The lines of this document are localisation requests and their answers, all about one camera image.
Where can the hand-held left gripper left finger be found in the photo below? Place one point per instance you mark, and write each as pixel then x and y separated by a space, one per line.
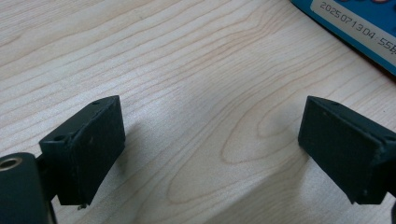
pixel 84 149

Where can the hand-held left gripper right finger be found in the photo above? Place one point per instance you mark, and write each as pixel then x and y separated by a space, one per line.
pixel 345 149

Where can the blue snack packet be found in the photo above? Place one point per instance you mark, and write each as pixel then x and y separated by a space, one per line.
pixel 358 34

